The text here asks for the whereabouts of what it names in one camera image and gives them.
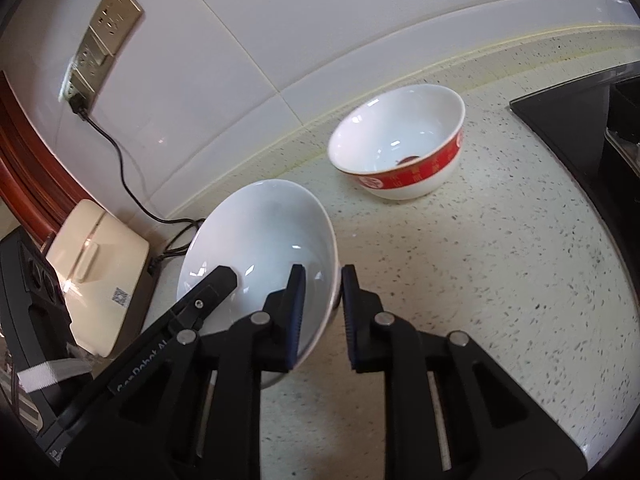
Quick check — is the black glass cooktop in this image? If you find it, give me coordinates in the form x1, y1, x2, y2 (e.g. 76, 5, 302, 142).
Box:
509, 60, 640, 261

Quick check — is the cream electric rice cooker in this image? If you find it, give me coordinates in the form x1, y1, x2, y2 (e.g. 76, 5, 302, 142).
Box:
45, 199, 157, 358

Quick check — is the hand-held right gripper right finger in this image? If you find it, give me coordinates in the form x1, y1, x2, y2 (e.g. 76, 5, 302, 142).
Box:
341, 264, 588, 480

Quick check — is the wall socket panel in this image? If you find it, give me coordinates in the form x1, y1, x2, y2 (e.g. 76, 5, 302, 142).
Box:
74, 27, 113, 81
89, 0, 145, 55
60, 67, 95, 103

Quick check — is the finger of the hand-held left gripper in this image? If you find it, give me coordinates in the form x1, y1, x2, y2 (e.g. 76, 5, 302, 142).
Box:
172, 265, 239, 333

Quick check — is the white bowl with red band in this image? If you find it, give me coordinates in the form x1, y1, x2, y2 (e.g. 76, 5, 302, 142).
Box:
327, 84, 466, 203

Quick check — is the black power cable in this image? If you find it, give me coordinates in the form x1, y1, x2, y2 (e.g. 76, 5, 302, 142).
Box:
70, 95, 207, 276

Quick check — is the white strap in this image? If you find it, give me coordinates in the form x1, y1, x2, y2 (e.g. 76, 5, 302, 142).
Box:
17, 359, 93, 394

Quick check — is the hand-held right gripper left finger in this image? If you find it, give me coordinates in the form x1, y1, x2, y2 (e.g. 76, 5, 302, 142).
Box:
117, 264, 307, 480

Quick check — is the red-brown wooden frame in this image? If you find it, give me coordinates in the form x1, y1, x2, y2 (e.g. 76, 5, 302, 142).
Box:
0, 70, 106, 246

